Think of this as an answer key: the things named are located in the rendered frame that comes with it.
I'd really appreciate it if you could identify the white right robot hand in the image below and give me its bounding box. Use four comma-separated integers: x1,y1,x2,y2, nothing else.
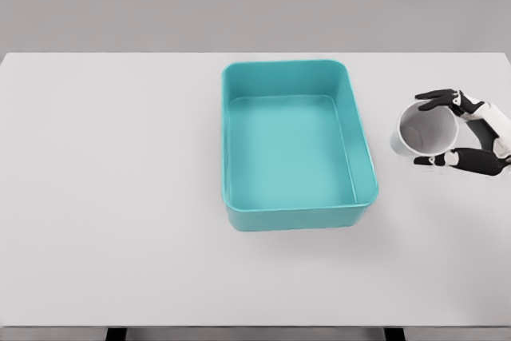
413,89,511,176

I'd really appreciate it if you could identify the white paper cup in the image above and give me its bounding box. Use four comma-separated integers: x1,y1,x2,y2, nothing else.
390,99,460,157

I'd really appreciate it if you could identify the teal plastic basket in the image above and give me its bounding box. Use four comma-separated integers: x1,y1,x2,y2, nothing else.
220,59,379,233

